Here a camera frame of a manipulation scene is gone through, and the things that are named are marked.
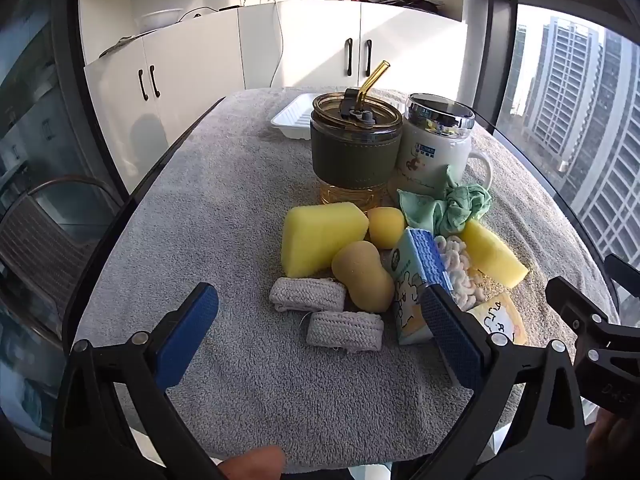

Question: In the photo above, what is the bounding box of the person's left hand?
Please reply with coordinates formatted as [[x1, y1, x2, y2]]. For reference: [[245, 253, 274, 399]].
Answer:
[[220, 447, 287, 480]]

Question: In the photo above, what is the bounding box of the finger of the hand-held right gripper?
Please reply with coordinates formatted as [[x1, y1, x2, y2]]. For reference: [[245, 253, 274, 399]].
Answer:
[[604, 254, 640, 293], [545, 276, 640, 361]]

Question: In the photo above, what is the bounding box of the white bowl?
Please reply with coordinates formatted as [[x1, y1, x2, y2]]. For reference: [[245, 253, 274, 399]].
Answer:
[[137, 8, 185, 31]]

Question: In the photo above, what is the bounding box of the cluster of high-rise buildings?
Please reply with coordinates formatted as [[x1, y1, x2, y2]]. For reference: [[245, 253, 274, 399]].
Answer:
[[500, 5, 640, 261]]

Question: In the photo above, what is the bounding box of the person's right hand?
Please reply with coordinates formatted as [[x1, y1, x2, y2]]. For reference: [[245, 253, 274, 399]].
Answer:
[[586, 407, 640, 480]]

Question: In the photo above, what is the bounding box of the amber glass tumbler with straw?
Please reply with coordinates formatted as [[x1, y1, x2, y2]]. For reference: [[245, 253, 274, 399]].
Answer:
[[310, 60, 403, 208]]

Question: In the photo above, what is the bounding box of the round yellow sponge ball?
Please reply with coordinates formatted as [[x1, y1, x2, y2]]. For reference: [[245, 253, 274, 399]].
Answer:
[[367, 206, 407, 250]]

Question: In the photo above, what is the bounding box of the black window frame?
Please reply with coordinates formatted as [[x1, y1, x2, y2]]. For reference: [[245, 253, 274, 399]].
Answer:
[[472, 0, 521, 136]]

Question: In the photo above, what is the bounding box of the small yellow wedge sponge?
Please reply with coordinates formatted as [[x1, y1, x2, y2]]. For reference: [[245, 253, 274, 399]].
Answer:
[[460, 219, 530, 289]]

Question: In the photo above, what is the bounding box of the tan peanut-shaped sponge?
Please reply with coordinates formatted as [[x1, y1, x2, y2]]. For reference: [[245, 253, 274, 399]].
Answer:
[[331, 240, 396, 314]]

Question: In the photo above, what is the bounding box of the stack of papers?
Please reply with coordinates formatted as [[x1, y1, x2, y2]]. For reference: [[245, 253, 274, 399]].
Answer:
[[377, 0, 443, 13]]

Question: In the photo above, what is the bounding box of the yellow cartoon tissue packet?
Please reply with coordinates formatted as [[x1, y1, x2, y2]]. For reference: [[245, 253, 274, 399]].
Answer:
[[467, 292, 529, 346]]

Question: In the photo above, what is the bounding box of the beige woven cloth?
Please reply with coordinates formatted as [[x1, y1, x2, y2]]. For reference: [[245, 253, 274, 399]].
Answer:
[[269, 277, 347, 312], [306, 310, 385, 352]]

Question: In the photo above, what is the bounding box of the blue cartoon tissue packet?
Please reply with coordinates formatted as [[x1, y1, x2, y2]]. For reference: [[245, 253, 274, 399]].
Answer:
[[389, 227, 453, 346]]

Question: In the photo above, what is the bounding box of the wicker chair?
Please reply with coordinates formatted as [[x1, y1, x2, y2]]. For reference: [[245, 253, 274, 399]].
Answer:
[[0, 175, 126, 321]]

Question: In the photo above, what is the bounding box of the large yellow wedge sponge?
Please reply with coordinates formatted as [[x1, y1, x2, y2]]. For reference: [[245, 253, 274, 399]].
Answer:
[[280, 201, 370, 279]]

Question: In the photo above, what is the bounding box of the white base cabinet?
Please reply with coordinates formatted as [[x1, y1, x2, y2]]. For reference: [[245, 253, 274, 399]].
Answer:
[[82, 0, 468, 196]]

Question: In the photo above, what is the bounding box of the white mug with chrome lid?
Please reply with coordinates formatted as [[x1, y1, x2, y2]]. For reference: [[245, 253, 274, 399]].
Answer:
[[387, 92, 494, 198]]

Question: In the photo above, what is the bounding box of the white plastic tray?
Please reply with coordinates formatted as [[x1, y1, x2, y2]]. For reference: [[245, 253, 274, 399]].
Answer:
[[270, 93, 406, 139]]

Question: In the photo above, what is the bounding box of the green knotted cloth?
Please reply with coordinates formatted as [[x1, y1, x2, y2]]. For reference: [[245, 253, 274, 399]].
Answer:
[[397, 165, 493, 237]]

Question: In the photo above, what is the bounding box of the grey towel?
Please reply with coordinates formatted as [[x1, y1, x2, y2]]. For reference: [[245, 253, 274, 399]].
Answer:
[[75, 87, 623, 461]]

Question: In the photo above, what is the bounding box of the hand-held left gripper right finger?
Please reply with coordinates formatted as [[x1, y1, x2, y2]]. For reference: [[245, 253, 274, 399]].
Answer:
[[407, 284, 590, 480]]

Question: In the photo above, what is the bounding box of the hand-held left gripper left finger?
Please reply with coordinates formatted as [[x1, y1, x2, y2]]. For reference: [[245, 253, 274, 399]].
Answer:
[[52, 282, 226, 480]]

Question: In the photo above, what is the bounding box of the white chenille scrunchie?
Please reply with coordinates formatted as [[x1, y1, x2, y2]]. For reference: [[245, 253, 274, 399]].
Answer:
[[434, 235, 483, 311]]

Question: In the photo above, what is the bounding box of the white power cable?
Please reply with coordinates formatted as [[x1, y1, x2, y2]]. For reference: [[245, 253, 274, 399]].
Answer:
[[270, 0, 282, 87]]

